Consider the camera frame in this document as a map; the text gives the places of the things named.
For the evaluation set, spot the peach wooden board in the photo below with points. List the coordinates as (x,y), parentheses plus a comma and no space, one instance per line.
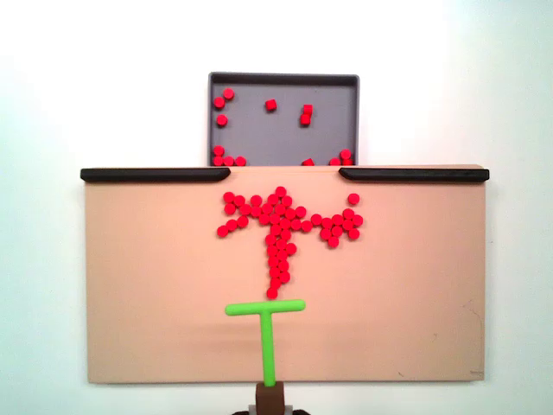
(151,281)

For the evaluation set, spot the grey plastic tray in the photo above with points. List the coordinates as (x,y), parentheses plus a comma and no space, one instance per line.
(259,138)

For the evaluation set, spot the black rail strip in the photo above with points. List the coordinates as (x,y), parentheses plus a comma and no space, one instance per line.
(410,174)
(151,175)

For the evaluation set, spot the red cylinder granule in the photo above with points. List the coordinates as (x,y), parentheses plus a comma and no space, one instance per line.
(245,209)
(316,218)
(271,105)
(307,109)
(218,161)
(306,225)
(306,119)
(218,151)
(272,293)
(229,208)
(273,260)
(348,212)
(353,198)
(337,219)
(345,154)
(243,221)
(281,191)
(263,219)
(296,224)
(275,219)
(256,210)
(239,200)
(228,92)
(336,231)
(285,223)
(290,212)
(219,102)
(256,200)
(327,223)
(325,234)
(271,239)
(307,163)
(301,212)
(286,200)
(274,271)
(334,162)
(267,209)
(221,120)
(276,229)
(272,199)
(240,161)
(232,225)
(283,264)
(357,220)
(229,197)
(282,254)
(228,161)
(285,234)
(291,247)
(284,276)
(272,249)
(347,223)
(279,244)
(280,210)
(347,162)
(333,242)
(222,231)
(275,283)
(353,234)

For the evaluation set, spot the green T-shaped pusher tool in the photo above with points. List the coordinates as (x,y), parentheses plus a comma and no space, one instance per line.
(268,346)

